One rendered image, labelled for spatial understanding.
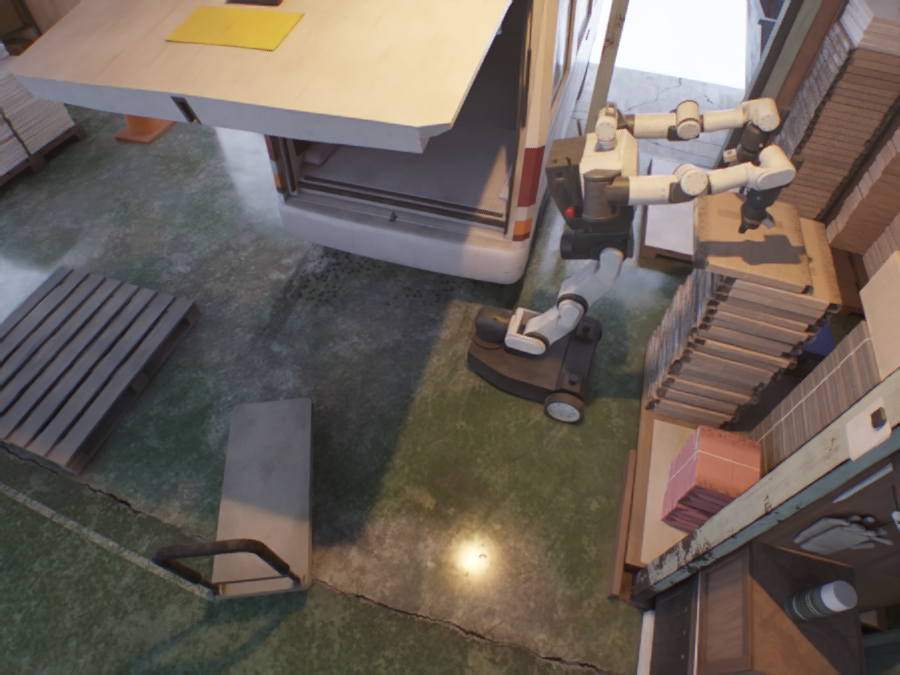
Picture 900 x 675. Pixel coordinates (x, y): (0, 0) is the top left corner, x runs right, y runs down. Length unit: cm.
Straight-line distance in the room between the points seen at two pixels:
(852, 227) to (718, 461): 232
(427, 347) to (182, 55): 190
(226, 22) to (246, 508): 177
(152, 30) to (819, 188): 376
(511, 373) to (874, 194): 260
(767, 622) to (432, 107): 150
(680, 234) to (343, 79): 283
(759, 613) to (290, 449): 184
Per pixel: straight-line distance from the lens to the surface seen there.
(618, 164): 174
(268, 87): 127
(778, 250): 210
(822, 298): 208
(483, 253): 259
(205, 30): 156
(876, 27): 366
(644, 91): 569
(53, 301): 379
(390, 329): 291
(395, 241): 271
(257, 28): 149
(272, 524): 227
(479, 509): 238
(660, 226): 369
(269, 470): 236
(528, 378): 252
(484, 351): 259
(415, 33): 136
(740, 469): 225
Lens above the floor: 226
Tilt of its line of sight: 52 degrees down
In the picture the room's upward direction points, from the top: straight up
